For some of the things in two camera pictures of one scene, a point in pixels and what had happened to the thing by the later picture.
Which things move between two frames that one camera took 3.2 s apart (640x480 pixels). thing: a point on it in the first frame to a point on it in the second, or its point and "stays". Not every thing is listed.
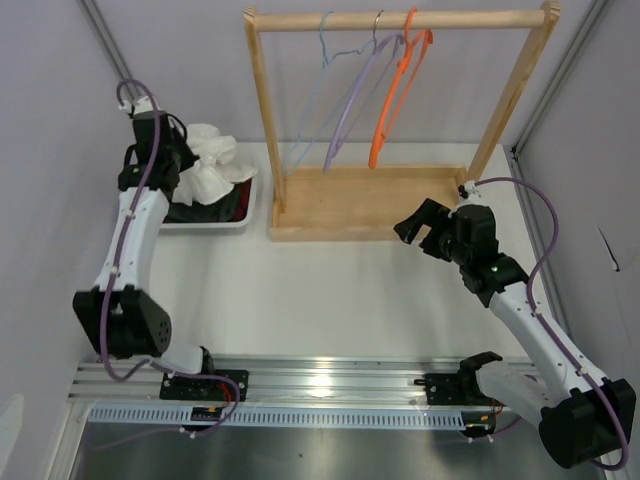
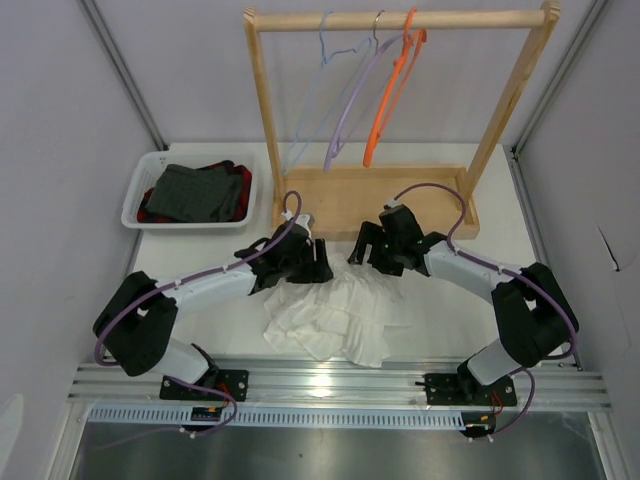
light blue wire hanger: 325,62 stays
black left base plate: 186,388 stays
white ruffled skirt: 210,178 to 345,316
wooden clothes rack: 356,203 stays
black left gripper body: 179,152 to 303,269
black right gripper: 431,214 to 374,234
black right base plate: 453,389 stays
